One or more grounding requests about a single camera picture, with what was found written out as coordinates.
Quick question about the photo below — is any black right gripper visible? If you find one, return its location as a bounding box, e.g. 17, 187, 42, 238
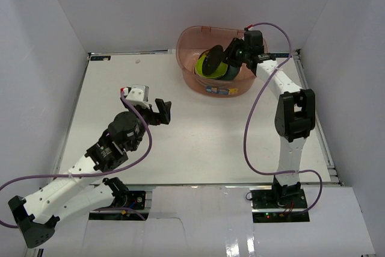
218, 38, 250, 69

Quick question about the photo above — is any dark teal ceramic plate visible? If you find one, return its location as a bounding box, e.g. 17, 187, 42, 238
220, 65, 241, 81

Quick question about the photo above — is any lime green plate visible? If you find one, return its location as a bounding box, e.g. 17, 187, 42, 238
194, 53, 228, 79

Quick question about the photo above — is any black plate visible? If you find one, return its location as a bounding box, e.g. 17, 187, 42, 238
201, 45, 224, 75

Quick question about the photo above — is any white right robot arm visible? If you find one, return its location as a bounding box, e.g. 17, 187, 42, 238
224, 28, 315, 208

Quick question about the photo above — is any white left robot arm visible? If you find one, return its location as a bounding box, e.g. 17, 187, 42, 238
8, 98, 171, 249

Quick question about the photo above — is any translucent pink plastic bin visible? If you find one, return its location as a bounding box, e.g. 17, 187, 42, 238
176, 26, 268, 98

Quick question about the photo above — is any right blue corner label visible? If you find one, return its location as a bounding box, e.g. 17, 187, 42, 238
271, 53, 290, 58

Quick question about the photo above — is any blue corner label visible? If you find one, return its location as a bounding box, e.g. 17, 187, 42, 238
271, 53, 290, 58
90, 55, 111, 61

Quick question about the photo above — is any left blue corner label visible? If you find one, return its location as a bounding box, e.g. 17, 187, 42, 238
90, 55, 111, 61

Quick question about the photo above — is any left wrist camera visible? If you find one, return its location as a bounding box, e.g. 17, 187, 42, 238
120, 84, 150, 108

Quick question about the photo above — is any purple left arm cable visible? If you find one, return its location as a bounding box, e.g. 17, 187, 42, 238
0, 93, 153, 229

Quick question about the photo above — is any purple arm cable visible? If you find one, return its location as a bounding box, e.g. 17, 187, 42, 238
243, 22, 324, 216
0, 93, 153, 229

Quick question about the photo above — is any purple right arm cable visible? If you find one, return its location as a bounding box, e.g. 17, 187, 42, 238
243, 22, 324, 216

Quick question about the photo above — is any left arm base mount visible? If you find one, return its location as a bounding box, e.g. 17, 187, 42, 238
114, 191, 146, 210

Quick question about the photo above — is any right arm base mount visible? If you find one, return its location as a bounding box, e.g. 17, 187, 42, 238
245, 189, 307, 212

